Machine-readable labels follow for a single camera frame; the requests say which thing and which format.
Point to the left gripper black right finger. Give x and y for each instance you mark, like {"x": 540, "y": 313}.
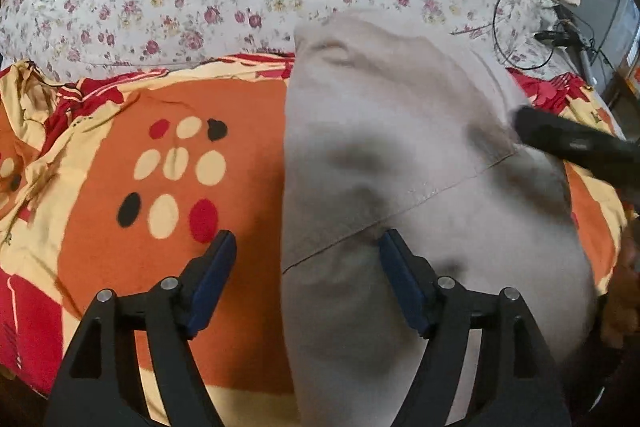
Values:
{"x": 515, "y": 383}

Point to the person's right hand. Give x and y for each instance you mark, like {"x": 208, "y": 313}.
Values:
{"x": 620, "y": 316}

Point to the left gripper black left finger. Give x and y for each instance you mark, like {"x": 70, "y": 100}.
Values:
{"x": 99, "y": 382}

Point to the grey beige garment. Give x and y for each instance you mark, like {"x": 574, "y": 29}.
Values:
{"x": 391, "y": 125}

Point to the black clip stand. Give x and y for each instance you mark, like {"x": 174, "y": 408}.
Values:
{"x": 566, "y": 34}

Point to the orange red yellow blanket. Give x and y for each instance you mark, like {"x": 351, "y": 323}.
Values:
{"x": 120, "y": 183}

